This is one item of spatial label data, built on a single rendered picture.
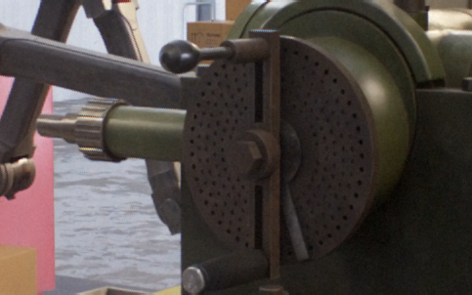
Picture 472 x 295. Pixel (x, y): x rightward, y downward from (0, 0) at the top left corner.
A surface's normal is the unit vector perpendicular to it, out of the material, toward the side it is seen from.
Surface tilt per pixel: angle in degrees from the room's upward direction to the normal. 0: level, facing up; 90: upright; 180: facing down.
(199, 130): 90
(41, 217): 90
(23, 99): 91
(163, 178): 89
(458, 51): 42
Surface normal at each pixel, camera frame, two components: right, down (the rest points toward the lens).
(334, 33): -0.59, 0.10
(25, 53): -0.28, 0.22
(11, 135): -0.33, -0.04
